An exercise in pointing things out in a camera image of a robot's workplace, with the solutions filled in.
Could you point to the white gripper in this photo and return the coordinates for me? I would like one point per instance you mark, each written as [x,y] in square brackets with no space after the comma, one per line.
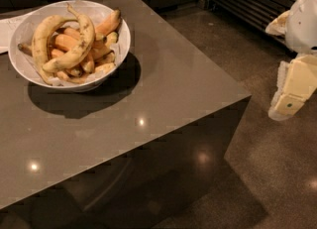
[303,25]

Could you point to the long yellow top banana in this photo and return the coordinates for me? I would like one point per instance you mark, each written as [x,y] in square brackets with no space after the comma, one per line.
[80,50]

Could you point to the small yellow banana right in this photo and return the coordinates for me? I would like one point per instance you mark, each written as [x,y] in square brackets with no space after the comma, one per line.
[111,39]

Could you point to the orange banana at rim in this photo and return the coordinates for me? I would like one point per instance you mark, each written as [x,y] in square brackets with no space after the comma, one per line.
[110,24]

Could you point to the yellow banana at bottom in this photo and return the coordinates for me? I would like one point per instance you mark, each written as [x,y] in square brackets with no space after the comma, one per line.
[76,79]

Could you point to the orange banana in middle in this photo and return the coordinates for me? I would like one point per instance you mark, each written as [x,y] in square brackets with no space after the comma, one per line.
[64,42]

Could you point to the yellow left curved banana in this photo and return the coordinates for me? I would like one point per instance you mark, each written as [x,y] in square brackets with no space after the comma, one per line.
[40,40]

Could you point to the dark metal vent grille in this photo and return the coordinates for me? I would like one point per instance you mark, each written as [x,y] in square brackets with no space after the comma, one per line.
[246,3]

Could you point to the white paper sheet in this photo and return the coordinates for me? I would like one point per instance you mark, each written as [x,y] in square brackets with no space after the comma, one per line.
[7,28]

